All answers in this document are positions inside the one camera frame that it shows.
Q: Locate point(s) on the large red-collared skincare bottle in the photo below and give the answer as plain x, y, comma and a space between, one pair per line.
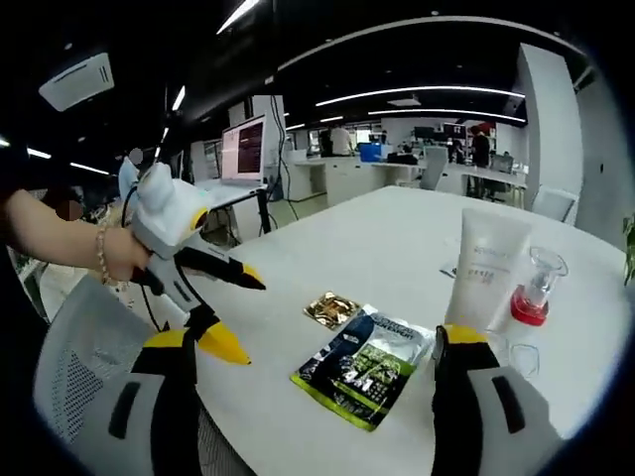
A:
536, 302

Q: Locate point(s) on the long ceiling light strip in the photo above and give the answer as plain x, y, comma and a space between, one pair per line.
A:
446, 114
238, 15
421, 91

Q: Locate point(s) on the white office desk row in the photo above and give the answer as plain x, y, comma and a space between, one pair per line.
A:
342, 176

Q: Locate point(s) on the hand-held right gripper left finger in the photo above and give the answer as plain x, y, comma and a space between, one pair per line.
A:
149, 426

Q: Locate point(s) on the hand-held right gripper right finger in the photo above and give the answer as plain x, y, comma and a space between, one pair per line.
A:
471, 426

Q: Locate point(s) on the blue storage bin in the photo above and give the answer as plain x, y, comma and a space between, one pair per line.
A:
372, 152

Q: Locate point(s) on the person's left hand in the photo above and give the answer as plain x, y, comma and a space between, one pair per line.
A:
124, 253

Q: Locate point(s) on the small blue white skincare sachet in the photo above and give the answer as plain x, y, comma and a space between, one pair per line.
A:
449, 269

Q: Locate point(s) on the white ceiling air conditioner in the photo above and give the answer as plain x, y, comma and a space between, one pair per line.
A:
77, 82

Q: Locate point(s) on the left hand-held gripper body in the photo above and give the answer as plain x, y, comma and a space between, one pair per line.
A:
164, 213

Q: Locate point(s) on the green potted plant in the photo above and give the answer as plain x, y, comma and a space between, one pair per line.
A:
630, 248

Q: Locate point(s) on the grey mesh office chair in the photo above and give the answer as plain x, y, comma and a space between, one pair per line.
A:
74, 357

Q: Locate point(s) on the white skincare tube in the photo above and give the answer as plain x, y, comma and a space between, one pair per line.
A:
481, 277

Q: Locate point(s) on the gold foil skincare sachet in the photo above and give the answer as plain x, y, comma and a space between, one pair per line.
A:
332, 310

